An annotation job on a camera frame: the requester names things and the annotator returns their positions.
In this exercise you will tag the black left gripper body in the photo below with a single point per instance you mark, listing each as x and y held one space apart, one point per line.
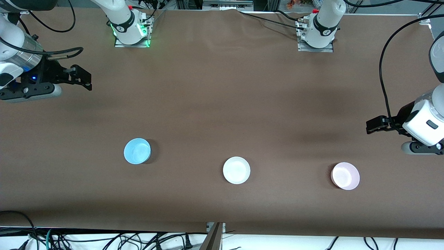
402 115

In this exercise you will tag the white bowl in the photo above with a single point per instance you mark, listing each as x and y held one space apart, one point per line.
236 170

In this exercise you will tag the blue bowl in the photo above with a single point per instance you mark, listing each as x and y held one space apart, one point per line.
137 151

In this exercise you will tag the aluminium profile rail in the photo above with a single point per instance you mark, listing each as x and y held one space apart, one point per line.
227 4

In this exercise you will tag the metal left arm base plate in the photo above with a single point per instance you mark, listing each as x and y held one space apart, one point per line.
305 48

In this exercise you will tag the aluminium frame post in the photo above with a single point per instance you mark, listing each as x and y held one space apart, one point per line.
212 239

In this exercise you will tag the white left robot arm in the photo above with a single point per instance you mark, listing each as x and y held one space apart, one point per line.
324 27

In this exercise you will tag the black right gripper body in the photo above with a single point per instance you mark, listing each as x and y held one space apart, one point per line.
47 72

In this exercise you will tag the pink bowl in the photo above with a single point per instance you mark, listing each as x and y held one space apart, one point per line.
345 176

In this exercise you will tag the black power plug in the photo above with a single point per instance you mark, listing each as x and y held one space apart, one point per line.
188 242

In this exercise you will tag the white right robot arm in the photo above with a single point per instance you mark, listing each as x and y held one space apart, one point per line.
125 24

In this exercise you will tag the brown table cover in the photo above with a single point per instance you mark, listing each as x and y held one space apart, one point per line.
222 104

